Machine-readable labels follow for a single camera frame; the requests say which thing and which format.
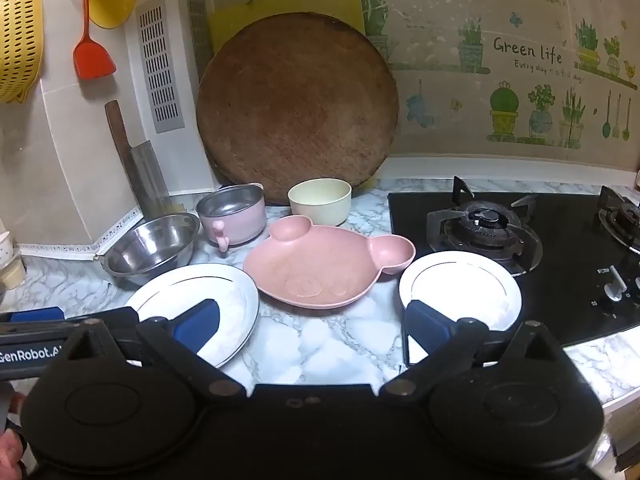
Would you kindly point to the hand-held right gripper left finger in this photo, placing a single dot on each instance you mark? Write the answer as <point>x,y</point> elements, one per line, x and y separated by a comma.
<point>192,323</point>

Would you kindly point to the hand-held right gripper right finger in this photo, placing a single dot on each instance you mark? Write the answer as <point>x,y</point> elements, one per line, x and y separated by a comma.
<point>425,325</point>

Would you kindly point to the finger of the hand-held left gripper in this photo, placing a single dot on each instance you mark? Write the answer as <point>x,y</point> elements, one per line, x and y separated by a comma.
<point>35,316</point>

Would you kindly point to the white plate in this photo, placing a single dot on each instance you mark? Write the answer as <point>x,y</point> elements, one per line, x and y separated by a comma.
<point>165,295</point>
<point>460,285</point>

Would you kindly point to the stainless steel bowl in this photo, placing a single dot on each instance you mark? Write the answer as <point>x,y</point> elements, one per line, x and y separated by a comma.
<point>150,245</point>

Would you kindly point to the pink pot with steel lining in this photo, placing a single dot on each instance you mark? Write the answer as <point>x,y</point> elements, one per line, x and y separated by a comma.
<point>245,220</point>

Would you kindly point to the pink bear-shaped plate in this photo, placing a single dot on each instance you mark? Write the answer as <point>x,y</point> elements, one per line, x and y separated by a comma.
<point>310,265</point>

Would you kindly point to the cream bowl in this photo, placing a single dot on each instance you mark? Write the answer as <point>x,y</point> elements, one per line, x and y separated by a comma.
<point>320,210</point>

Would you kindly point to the person's left hand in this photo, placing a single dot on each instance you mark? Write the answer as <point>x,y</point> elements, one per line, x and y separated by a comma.
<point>11,455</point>

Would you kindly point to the clear plastic container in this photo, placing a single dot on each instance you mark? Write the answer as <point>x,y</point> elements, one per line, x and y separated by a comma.
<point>12,275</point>

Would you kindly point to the white floral bowl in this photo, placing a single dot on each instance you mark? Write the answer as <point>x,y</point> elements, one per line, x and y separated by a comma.
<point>4,247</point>

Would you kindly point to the music note edge tape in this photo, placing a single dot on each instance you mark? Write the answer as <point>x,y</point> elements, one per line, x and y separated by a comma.
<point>75,249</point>

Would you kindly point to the gas burner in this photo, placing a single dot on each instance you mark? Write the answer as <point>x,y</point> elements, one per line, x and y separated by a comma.
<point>625,220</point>
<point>482,225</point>

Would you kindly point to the black gas stove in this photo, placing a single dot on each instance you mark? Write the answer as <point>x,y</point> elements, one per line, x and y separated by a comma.
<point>560,300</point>

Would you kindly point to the silver stove knob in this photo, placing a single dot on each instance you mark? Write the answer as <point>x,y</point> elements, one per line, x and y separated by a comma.
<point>614,291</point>

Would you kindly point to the round wooden cutting board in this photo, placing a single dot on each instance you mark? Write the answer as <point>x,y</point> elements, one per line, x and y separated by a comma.
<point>300,110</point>

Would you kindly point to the orange spatula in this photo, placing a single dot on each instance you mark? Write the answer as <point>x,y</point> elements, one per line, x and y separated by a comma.
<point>92,60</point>

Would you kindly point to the yellow plastic colander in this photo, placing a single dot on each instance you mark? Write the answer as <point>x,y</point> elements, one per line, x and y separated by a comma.
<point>20,35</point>

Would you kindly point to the narrow silver vent grille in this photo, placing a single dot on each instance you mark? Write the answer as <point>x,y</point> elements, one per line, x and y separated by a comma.
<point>197,25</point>

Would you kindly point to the yellow plastic cutting board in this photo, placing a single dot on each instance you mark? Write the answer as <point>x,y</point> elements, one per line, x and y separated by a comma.
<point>340,2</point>

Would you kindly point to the plant print wall sticker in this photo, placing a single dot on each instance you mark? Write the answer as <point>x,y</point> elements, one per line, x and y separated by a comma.
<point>525,55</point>

